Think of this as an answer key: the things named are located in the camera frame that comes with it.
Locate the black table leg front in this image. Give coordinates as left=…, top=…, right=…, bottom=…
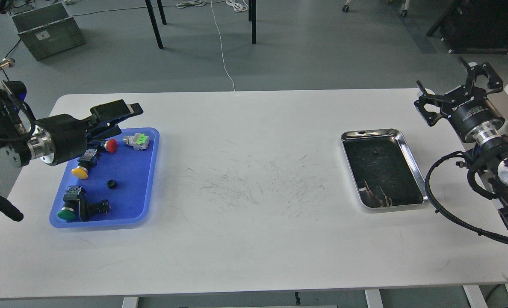
left=145, top=0, right=164, bottom=50

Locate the black switch block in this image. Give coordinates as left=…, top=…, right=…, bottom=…
left=78, top=199, right=111, bottom=222

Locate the grey green connector part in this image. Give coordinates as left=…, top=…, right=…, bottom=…
left=123, top=133, right=151, bottom=151

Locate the black table leg rear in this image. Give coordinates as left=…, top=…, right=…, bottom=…
left=156, top=0, right=167, bottom=25

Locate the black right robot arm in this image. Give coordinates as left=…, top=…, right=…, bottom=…
left=414, top=57, right=508, bottom=244

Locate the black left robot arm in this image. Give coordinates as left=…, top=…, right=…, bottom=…
left=0, top=81, right=143, bottom=222

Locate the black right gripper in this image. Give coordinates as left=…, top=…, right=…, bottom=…
left=413, top=56, right=506, bottom=144

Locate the white floor cable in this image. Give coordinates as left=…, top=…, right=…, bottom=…
left=210, top=0, right=236, bottom=92

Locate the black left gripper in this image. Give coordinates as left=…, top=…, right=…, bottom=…
left=27, top=100, right=143, bottom=166

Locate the black table leg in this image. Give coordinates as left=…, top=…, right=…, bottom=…
left=248, top=0, right=257, bottom=44
left=145, top=0, right=164, bottom=50
left=156, top=0, right=167, bottom=25

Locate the black table leg right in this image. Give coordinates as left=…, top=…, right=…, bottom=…
left=248, top=0, right=257, bottom=44

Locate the grey storage crate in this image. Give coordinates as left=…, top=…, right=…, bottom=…
left=12, top=3, right=86, bottom=61

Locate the black equipment case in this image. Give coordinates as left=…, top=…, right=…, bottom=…
left=426, top=0, right=508, bottom=54

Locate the silver metal tray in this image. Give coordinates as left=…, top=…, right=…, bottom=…
left=341, top=128, right=429, bottom=213

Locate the red push button switch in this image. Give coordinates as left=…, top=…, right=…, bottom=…
left=95, top=139, right=118, bottom=154

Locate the green push button switch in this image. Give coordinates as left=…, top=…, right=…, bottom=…
left=57, top=185, right=85, bottom=222

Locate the yellow push button switch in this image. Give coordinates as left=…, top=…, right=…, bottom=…
left=71, top=148, right=101, bottom=180

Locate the blue plastic tray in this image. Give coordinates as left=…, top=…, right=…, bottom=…
left=49, top=127, right=159, bottom=228

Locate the black floor cable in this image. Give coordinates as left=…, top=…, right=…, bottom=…
left=0, top=39, right=21, bottom=82

